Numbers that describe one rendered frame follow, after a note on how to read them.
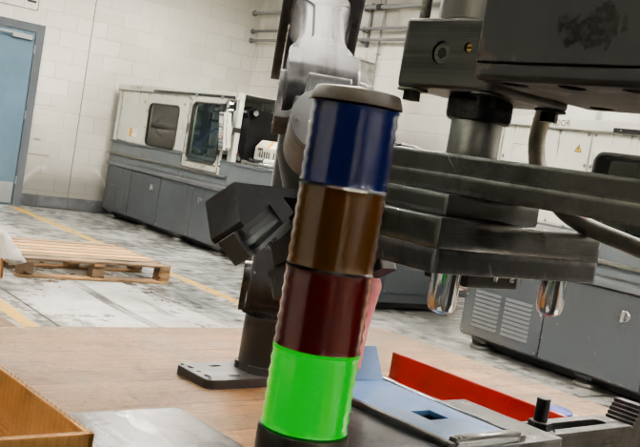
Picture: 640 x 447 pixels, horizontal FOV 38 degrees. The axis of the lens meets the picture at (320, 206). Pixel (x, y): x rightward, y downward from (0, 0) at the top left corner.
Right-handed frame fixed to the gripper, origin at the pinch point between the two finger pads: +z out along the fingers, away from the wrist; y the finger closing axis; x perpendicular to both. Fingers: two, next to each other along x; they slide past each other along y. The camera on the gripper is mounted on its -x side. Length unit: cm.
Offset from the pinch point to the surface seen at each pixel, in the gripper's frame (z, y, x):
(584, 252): -3.0, 19.8, 7.0
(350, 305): 4.4, 29.3, -26.8
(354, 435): 7.1, 8.9, -9.2
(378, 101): -3.0, 33.4, -27.0
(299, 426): 8.6, 26.1, -28.0
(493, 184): -6.1, 22.4, -5.5
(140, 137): -471, -829, 507
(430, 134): -365, -534, 684
